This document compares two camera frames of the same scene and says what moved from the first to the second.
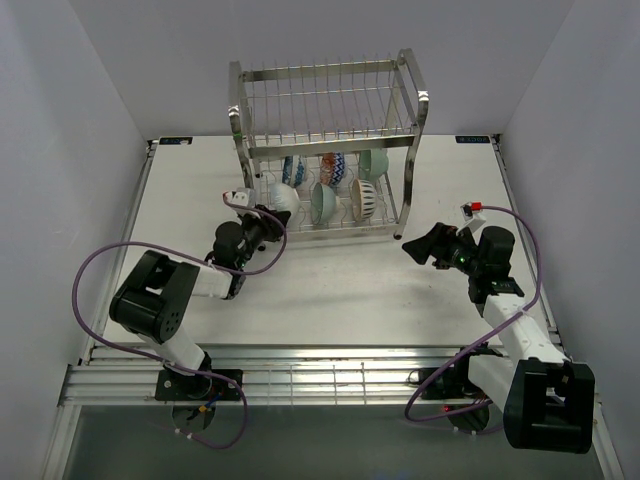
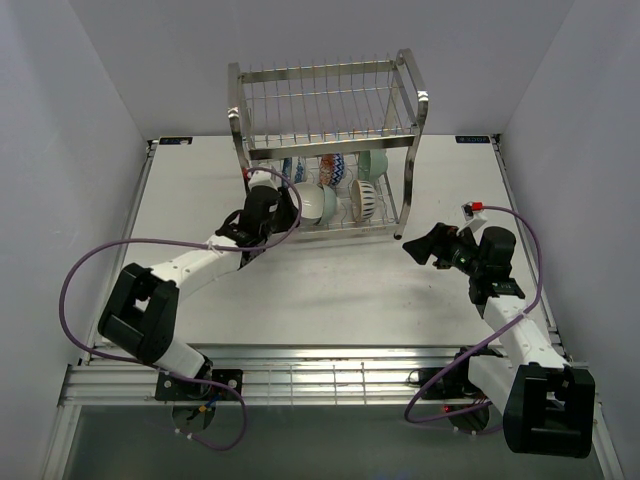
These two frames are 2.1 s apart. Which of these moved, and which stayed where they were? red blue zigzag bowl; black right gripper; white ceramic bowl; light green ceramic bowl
Moved: white ceramic bowl
Stayed: light green ceramic bowl; red blue zigzag bowl; black right gripper
